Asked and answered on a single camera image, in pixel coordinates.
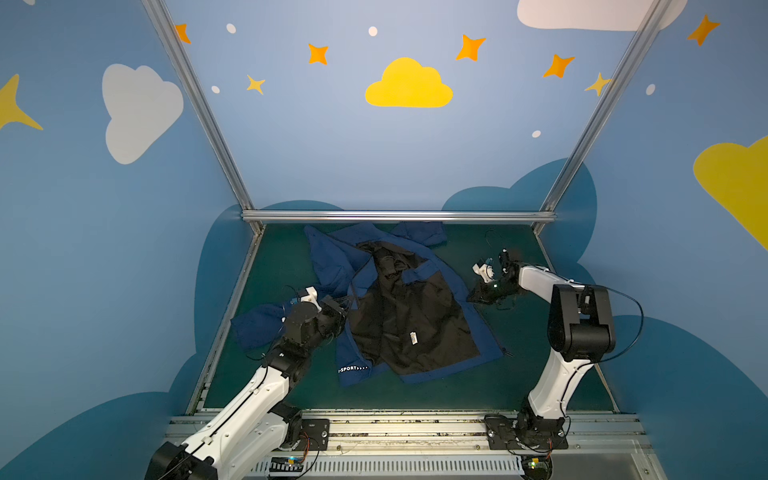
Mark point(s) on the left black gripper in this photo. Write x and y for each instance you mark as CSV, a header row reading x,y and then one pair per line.
x,y
335,312

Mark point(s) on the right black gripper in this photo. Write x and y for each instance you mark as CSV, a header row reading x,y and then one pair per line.
x,y
488,288

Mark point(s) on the blue jacket with black lining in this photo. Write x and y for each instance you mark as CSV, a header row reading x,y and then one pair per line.
x,y
407,310

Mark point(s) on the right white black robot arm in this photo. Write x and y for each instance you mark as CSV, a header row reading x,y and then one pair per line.
x,y
580,332

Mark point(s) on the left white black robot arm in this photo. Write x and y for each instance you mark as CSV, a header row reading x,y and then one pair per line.
x,y
257,421

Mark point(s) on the left small circuit board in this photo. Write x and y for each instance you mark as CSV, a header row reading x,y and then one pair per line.
x,y
285,466

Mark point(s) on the small circuit board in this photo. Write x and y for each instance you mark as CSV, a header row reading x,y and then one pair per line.
x,y
285,466
536,468

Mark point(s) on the right small circuit board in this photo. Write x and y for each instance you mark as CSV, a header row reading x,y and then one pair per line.
x,y
536,468

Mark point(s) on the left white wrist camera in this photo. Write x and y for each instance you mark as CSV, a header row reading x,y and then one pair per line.
x,y
310,295

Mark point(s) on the right floor aluminium rail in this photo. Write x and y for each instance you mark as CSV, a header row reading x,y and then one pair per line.
x,y
594,384

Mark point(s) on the floor aluminium rail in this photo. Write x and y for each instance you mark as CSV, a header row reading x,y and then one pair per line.
x,y
594,384
205,379

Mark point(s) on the horizontal aluminium back rail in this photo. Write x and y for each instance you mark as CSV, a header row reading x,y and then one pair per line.
x,y
351,216

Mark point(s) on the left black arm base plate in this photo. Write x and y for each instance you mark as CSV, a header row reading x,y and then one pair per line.
x,y
307,434

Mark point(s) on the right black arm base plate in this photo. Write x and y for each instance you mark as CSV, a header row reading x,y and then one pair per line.
x,y
535,433

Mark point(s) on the left floor aluminium rail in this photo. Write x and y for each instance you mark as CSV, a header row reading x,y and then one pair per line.
x,y
205,379

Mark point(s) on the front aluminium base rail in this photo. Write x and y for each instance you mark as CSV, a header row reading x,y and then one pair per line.
x,y
396,444

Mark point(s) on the right aluminium corner post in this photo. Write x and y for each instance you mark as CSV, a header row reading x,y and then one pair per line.
x,y
638,47

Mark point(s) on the aluminium corner post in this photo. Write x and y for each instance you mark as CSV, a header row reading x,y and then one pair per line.
x,y
638,47
161,20

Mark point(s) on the left aluminium corner post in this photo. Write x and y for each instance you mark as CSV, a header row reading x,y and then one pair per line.
x,y
161,20

